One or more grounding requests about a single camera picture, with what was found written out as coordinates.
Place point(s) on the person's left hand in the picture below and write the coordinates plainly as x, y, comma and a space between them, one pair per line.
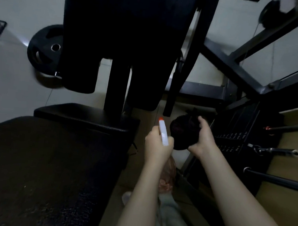
155, 149

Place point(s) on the person's right hand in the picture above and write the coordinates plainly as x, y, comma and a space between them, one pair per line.
205, 142

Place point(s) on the person's right thumb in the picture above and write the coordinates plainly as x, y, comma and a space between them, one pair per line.
203, 125

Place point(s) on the person's left thumb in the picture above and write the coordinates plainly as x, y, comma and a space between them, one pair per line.
171, 144

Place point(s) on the white spray bottle orange nozzle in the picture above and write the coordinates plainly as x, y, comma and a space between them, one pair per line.
164, 137

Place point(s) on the person's left forearm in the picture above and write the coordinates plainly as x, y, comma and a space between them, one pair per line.
139, 203

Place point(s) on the person's right forearm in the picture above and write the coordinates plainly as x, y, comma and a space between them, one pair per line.
234, 205

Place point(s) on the black weight stack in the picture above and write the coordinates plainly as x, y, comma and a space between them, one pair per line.
242, 132

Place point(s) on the person's white shoe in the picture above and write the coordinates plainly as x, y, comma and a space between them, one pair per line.
126, 198

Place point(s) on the black bar with copper collar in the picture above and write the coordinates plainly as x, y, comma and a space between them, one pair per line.
293, 128

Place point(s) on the small black padded cushion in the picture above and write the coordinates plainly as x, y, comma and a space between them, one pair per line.
84, 116

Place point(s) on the black padded machine backrest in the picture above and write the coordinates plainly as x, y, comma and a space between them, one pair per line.
126, 29

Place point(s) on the black pulley wheel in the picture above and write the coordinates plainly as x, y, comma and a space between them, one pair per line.
272, 13

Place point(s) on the large black padded seat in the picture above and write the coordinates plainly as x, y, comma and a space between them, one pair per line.
39, 174

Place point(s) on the black weight plate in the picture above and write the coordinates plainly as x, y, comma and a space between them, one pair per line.
42, 50

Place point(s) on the black metal machine frame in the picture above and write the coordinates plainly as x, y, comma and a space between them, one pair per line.
223, 61

